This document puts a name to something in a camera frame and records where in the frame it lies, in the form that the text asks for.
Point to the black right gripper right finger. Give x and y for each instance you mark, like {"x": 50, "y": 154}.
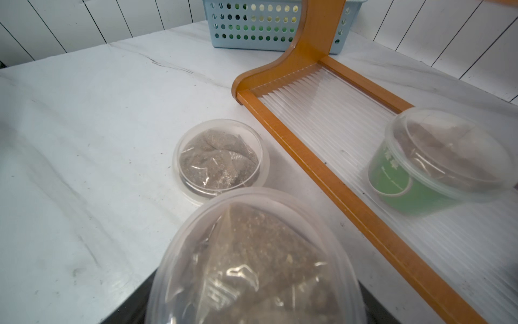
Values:
{"x": 376, "y": 313}

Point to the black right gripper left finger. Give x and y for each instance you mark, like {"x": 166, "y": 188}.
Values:
{"x": 133, "y": 309}

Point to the red label seed jar top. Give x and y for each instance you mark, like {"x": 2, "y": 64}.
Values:
{"x": 255, "y": 255}

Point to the yellow label seed jar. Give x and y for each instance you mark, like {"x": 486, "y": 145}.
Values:
{"x": 218, "y": 156}

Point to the wooden three-tier shelf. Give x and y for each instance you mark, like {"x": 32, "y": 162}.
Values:
{"x": 462, "y": 260}

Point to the green label seed jar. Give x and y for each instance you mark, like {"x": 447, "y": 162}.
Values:
{"x": 431, "y": 160}

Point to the light blue plastic basket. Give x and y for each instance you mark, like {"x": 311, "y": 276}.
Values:
{"x": 253, "y": 25}

